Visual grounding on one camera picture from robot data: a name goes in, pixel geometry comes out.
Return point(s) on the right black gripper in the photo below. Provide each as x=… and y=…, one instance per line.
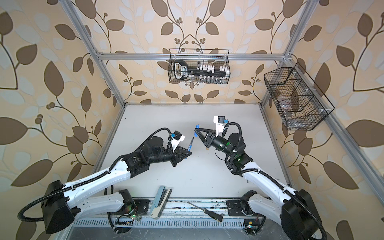
x=209, y=140

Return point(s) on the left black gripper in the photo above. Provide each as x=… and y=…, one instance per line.
x=177, y=155

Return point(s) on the blue pen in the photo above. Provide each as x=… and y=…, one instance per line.
x=190, y=145

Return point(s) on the blue pen cap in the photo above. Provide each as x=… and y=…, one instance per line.
x=195, y=131

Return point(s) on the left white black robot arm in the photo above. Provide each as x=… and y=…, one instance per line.
x=64, y=203

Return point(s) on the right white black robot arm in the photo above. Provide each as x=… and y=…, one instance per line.
x=293, y=210

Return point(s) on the light blue stapler tool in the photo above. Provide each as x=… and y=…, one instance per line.
x=159, y=202

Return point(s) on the black socket tool set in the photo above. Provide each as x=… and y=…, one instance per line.
x=183, y=71

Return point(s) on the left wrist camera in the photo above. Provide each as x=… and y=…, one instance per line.
x=176, y=138

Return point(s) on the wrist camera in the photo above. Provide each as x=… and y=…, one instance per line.
x=221, y=123
x=176, y=138

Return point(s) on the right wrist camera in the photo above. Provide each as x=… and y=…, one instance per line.
x=221, y=123

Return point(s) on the center black wire basket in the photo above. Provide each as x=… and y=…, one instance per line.
x=217, y=57

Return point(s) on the black wire basket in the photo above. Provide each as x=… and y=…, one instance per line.
x=300, y=104
x=217, y=57

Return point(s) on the black handled screwdriver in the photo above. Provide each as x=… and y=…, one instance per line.
x=209, y=213

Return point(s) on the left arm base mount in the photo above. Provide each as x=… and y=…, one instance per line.
x=123, y=220

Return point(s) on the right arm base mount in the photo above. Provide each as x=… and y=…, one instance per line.
x=241, y=208

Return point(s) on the right black wire basket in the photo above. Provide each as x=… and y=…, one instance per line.
x=300, y=104

